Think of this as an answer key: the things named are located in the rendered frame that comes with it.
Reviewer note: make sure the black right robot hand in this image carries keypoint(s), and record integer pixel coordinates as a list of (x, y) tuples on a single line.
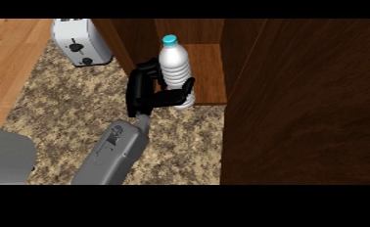
[(140, 90)]

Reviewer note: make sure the clear water bottle teal cap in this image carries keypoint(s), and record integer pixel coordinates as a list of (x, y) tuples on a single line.
[(174, 62)]

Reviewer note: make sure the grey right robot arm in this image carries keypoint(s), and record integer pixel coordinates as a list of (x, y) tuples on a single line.
[(113, 154)]

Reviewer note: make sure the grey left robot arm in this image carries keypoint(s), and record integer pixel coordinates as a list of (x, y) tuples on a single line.
[(16, 159)]

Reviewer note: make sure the brown wooden cabinet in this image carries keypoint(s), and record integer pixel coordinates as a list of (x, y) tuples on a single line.
[(208, 71)]

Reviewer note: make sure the dark brown cabinet door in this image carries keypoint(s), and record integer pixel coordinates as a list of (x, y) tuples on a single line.
[(304, 107)]

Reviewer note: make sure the silver toaster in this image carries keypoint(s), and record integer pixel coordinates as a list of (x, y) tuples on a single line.
[(79, 43)]

